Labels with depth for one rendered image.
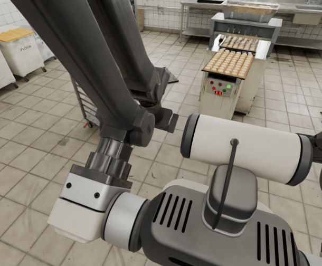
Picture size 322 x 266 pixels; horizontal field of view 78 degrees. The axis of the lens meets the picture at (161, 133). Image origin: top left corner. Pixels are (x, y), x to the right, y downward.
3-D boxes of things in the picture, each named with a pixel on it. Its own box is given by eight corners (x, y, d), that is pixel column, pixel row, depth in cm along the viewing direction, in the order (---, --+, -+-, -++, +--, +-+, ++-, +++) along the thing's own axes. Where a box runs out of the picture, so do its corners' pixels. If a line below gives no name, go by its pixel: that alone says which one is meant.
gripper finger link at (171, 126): (161, 118, 74) (158, 106, 65) (179, 123, 72) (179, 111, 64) (155, 134, 72) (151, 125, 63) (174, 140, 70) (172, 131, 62)
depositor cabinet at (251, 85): (218, 72, 387) (228, 24, 330) (257, 79, 363) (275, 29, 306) (197, 106, 302) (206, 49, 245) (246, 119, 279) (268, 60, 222)
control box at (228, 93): (207, 90, 202) (209, 77, 192) (230, 95, 194) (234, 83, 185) (206, 92, 199) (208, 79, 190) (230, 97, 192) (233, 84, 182)
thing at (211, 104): (209, 108, 297) (222, 47, 236) (233, 115, 286) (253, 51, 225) (193, 138, 251) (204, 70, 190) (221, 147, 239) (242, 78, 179)
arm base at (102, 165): (110, 185, 33) (132, 189, 44) (126, 140, 35) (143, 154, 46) (66, 171, 35) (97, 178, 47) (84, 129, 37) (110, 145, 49)
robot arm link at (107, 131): (95, 142, 40) (120, 149, 39) (113, 98, 43) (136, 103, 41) (113, 152, 49) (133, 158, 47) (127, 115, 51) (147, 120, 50)
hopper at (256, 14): (224, 13, 240) (227, -1, 231) (274, 18, 222) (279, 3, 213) (218, 18, 221) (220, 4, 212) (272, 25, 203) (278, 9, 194)
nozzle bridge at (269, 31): (212, 41, 267) (218, 12, 244) (271, 50, 244) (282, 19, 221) (206, 49, 245) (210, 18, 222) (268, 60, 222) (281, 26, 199)
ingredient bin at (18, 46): (27, 84, 352) (3, 38, 300) (1, 77, 370) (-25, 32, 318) (50, 71, 389) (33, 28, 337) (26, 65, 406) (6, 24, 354)
